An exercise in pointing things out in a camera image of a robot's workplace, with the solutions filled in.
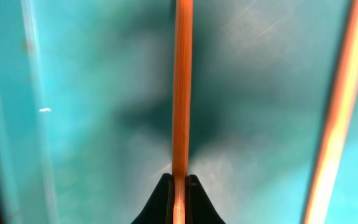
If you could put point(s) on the wooden chopstick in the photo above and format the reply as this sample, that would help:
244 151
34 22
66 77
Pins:
182 76
336 124

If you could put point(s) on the teal plastic tray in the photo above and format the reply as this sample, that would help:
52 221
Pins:
86 105

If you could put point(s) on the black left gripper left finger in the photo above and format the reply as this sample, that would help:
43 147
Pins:
159 207

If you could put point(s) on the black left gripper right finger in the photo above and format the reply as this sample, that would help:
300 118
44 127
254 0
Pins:
198 207

